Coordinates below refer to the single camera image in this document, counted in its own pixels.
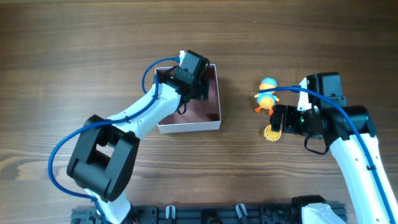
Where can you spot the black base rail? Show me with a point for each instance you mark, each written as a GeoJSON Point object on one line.
{"type": "Point", "coordinates": [276, 213]}

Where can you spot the white box pink interior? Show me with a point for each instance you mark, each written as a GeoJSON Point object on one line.
{"type": "Point", "coordinates": [201, 115]}

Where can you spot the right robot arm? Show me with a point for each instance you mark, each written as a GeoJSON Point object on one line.
{"type": "Point", "coordinates": [349, 135]}

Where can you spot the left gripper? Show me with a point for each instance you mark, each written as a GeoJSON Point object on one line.
{"type": "Point", "coordinates": [201, 89]}

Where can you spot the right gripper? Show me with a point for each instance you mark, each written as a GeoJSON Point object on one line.
{"type": "Point", "coordinates": [286, 119]}

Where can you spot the yellow round slice toy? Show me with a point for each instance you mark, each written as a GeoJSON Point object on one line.
{"type": "Point", "coordinates": [271, 135]}

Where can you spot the yellow duck toy blue hat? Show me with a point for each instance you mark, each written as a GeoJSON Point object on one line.
{"type": "Point", "coordinates": [267, 99]}

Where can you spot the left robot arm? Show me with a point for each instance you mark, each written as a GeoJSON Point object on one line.
{"type": "Point", "coordinates": [104, 156]}

